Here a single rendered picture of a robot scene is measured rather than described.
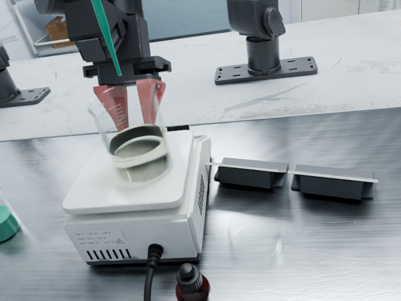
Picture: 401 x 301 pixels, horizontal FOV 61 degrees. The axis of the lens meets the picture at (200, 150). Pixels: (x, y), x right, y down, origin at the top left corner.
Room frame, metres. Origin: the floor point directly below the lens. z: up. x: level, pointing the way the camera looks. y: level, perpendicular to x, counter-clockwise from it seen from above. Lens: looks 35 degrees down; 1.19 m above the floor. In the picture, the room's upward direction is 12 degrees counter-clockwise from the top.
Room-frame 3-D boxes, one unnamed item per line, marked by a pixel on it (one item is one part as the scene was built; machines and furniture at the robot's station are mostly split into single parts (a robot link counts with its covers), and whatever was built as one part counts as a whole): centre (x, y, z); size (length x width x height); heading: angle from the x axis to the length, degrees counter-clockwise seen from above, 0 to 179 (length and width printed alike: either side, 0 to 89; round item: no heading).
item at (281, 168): (0.34, -0.06, 0.92); 0.09 x 0.06 x 0.04; 62
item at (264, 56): (0.65, -0.16, 0.94); 0.20 x 0.07 x 0.08; 76
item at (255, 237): (0.23, -0.04, 0.91); 0.06 x 0.06 x 0.02
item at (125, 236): (0.32, 0.07, 0.94); 0.22 x 0.13 x 0.08; 169
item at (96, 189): (0.30, 0.07, 0.98); 0.12 x 0.12 x 0.01; 78
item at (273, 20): (0.64, -0.15, 1.00); 0.09 x 0.06 x 0.06; 35
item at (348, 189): (0.29, -0.14, 0.92); 0.09 x 0.06 x 0.04; 62
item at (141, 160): (0.29, 0.06, 1.03); 0.07 x 0.06 x 0.08; 131
